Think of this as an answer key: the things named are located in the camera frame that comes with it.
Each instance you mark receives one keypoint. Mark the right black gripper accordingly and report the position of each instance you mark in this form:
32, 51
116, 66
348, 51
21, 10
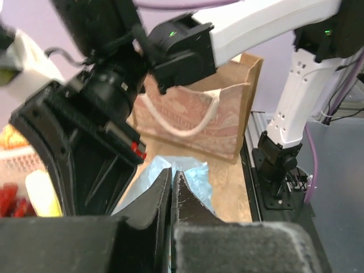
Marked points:
79, 130

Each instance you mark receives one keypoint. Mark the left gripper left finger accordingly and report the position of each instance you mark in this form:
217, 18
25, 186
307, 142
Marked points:
136, 239

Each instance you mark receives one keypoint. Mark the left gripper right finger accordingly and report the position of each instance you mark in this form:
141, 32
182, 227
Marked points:
202, 242

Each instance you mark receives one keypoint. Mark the blue plastic bag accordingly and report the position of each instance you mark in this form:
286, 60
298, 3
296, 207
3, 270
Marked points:
193, 182

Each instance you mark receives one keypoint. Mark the brown jute grocery bag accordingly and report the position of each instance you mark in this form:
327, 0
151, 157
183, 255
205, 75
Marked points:
209, 116

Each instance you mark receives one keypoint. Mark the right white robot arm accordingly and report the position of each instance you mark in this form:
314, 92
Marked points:
191, 47

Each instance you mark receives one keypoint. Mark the red toy lobster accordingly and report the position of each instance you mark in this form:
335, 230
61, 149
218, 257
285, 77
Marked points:
12, 205

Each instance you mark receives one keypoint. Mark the white green toy leek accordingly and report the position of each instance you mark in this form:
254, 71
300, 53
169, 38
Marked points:
42, 195

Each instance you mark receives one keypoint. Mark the white plastic basket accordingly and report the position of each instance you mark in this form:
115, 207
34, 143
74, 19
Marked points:
17, 164

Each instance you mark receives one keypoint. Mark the red cherry sprig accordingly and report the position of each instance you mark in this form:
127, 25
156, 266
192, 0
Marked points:
11, 138

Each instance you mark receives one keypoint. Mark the black base frame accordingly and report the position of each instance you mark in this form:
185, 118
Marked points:
264, 207

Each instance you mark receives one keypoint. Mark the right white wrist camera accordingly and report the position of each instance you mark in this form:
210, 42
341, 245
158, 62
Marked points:
24, 62

